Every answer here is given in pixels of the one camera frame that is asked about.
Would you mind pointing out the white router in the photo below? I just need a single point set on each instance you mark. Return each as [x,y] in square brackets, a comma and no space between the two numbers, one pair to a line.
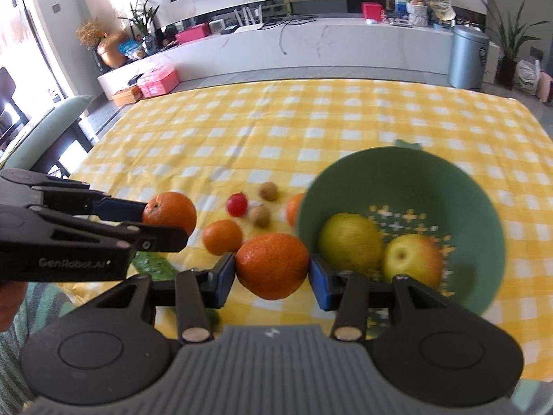
[250,26]

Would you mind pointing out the small orange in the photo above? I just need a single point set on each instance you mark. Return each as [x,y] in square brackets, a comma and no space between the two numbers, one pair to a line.
[222,237]

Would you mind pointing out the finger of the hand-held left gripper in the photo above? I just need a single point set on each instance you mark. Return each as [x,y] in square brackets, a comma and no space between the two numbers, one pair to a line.
[121,209]
[160,240]

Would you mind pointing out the yellow-green pear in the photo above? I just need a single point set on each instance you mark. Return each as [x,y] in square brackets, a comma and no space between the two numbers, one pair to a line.
[350,242]

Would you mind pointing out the wooden box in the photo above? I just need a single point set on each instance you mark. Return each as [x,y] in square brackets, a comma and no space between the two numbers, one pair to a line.
[126,95]

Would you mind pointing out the yellow-red apple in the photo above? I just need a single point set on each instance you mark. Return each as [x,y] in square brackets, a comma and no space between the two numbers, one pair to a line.
[410,259]

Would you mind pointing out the blue snack bag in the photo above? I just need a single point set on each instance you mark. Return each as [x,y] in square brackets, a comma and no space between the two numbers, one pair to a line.
[129,47]

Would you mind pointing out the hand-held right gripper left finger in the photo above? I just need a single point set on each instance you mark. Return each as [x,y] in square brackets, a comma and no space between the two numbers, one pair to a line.
[224,279]

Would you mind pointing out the tall green potted plant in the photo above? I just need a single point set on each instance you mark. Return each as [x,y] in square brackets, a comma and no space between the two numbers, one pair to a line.
[510,39]

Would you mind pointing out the green chair cushion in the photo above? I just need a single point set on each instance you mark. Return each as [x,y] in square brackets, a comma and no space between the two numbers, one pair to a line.
[52,125]

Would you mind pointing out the red box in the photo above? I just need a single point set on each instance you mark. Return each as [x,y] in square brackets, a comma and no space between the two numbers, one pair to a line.
[371,11]

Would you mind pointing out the pink storage box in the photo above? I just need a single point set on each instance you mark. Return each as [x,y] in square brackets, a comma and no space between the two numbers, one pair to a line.
[157,80]

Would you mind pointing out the white marble tv cabinet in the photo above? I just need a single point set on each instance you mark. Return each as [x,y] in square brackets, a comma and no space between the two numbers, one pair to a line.
[345,43]

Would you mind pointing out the small pink appliance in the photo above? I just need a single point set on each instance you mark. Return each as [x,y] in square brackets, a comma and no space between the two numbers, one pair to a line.
[546,88]

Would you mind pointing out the dried flower bunch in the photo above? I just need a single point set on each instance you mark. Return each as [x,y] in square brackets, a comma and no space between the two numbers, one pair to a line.
[88,32]

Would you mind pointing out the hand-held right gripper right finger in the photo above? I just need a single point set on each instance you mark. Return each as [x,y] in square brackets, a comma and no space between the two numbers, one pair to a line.
[319,285]

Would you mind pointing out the teal striped cloth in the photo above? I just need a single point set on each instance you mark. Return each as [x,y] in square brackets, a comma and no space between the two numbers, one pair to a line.
[17,363]

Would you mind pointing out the yellow checked tablecloth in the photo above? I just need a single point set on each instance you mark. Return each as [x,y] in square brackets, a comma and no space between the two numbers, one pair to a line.
[259,138]

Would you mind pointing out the flat pink box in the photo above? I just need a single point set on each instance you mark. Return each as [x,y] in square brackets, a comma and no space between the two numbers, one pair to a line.
[192,33]

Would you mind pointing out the copper vase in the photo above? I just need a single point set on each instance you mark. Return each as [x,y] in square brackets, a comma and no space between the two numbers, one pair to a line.
[112,52]

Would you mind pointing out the colourful picture board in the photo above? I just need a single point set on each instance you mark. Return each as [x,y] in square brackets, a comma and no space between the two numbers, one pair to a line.
[438,2]

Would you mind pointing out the small brown fruit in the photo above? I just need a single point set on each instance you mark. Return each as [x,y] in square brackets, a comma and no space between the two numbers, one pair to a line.
[260,216]
[268,191]

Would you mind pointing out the green colander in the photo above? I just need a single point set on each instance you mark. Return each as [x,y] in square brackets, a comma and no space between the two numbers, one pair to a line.
[389,181]

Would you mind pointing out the green cucumber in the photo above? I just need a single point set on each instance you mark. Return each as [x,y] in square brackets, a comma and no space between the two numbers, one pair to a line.
[153,266]

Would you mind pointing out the white plastic bag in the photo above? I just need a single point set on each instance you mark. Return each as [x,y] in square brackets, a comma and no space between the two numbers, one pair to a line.
[527,78]

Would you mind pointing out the large orange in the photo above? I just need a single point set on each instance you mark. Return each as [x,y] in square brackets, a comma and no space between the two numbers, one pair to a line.
[272,266]

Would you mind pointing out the small red fruit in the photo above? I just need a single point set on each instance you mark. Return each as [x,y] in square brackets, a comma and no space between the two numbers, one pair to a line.
[237,205]

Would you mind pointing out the green leafy plant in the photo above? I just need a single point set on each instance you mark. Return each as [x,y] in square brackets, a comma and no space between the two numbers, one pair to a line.
[140,17]

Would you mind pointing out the grey metal trash can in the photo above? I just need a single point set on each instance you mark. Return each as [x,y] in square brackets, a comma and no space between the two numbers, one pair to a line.
[468,56]

